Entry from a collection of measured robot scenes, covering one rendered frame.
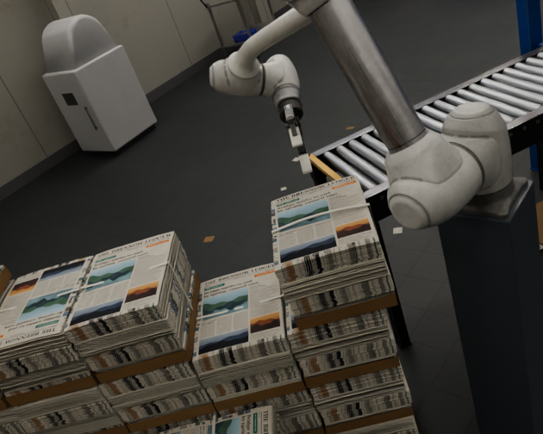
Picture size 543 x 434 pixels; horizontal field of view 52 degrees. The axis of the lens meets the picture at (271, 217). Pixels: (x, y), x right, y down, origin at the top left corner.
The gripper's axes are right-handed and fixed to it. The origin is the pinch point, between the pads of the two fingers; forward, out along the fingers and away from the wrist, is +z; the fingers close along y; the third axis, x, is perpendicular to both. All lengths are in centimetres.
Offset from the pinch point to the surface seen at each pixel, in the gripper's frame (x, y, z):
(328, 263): 0.3, 0.0, 36.1
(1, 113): 302, 224, -341
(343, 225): -6.1, 2.3, 24.8
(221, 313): 38, 26, 30
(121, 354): 64, 9, 41
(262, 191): 48, 204, -137
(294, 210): 7.0, 9.2, 11.3
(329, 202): -3.9, 8.5, 12.7
